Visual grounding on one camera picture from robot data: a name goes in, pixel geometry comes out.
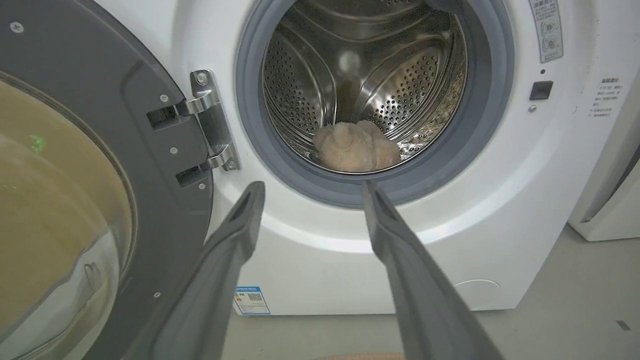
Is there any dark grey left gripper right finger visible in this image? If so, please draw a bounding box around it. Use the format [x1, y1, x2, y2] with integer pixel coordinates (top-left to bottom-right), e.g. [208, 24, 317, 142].
[362, 180, 506, 360]

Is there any white front-load washing machine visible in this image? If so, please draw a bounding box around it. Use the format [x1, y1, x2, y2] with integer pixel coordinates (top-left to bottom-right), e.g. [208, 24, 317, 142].
[95, 0, 640, 316]

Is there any blue energy label sticker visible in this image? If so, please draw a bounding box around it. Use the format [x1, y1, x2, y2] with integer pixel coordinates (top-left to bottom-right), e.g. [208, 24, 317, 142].
[233, 286, 272, 316]

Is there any grey washing machine door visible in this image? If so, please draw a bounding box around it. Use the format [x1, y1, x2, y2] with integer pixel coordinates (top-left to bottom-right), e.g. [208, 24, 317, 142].
[0, 0, 214, 360]

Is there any grey instruction sticker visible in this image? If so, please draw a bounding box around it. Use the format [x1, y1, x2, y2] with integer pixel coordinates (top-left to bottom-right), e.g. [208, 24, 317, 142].
[529, 0, 564, 64]

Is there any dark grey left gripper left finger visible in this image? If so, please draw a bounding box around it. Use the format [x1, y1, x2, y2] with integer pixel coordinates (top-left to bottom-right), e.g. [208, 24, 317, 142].
[151, 181, 266, 360]

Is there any chrome door hinge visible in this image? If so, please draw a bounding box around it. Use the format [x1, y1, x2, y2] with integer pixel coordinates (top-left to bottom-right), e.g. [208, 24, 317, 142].
[176, 69, 241, 172]

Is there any beige plush toy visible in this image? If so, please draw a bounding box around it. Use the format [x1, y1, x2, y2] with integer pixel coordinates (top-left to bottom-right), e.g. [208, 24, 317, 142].
[313, 119, 402, 174]

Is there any white appliance beside washer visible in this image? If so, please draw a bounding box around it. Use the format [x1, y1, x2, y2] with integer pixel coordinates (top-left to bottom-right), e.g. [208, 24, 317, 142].
[568, 70, 640, 243]

